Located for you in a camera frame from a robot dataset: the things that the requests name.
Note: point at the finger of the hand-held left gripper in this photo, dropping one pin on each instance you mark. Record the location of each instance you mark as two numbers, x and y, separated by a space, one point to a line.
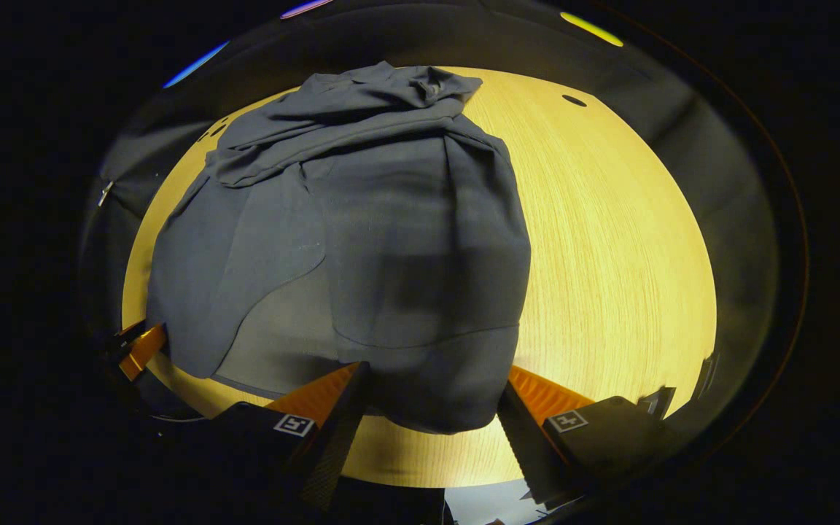
144 350

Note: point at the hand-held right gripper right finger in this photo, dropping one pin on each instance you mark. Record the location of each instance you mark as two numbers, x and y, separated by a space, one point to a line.
529 445

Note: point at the grey collared shirt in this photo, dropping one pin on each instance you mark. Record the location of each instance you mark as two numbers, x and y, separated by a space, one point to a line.
362 240

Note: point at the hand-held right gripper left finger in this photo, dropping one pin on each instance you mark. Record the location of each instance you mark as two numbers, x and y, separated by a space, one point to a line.
332 445

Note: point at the black backdrop cloth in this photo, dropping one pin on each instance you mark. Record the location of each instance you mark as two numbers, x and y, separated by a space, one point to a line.
719 146

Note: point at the silver metal clip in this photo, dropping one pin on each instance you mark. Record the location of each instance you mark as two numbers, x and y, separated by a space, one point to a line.
106 193

